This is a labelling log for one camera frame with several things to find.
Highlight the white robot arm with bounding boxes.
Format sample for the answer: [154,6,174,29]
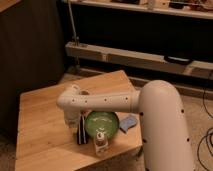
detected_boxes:
[57,80,195,171]

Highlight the green glass bowl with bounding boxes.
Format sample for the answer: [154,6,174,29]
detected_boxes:
[85,111,120,139]

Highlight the small white bottle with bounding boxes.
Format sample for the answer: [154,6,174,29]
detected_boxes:
[94,132,108,157]

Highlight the blue cloth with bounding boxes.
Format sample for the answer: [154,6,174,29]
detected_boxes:
[120,115,138,133]

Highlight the metal pole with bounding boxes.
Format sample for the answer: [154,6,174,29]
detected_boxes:
[68,0,79,46]

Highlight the wooden beam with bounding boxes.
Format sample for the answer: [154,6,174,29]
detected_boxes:
[65,42,213,78]

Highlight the upper wooden shelf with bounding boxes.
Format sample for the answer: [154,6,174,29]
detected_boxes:
[62,0,213,20]

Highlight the black cables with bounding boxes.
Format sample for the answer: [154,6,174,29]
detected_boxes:
[196,71,213,171]

